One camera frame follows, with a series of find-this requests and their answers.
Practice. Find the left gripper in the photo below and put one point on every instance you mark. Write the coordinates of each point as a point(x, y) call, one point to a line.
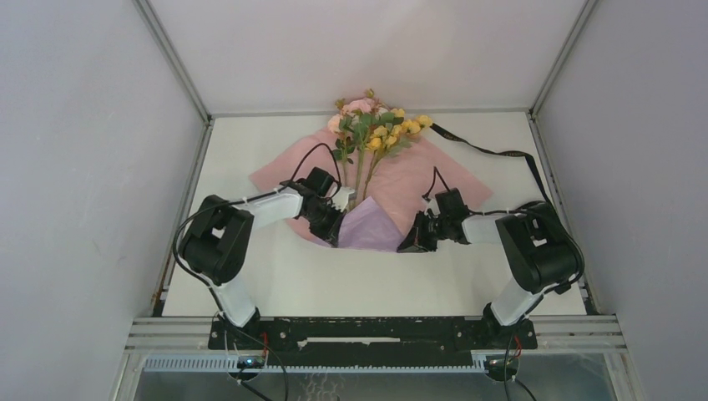
point(331, 231)

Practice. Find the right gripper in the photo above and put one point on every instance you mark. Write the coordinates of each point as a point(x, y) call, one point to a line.
point(417, 241)

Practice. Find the pink purple wrapping paper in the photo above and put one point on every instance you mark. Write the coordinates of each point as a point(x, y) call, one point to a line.
point(395, 193)

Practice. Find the yellow fake flower stem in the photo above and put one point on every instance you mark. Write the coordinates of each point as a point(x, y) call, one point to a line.
point(382, 142)
point(415, 127)

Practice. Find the pink fake flower stem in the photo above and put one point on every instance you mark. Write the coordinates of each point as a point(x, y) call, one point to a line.
point(372, 112)
point(341, 125)

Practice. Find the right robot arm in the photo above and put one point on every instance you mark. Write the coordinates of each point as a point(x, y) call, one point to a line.
point(541, 255)

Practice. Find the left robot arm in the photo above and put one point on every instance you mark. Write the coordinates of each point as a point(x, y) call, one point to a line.
point(211, 245)

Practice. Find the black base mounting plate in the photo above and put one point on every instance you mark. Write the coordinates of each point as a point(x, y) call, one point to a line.
point(344, 341)

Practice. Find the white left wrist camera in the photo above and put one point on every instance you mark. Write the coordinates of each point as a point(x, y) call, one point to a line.
point(343, 197)

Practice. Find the white cable duct rail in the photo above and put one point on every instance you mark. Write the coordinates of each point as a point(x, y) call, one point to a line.
point(232, 364)

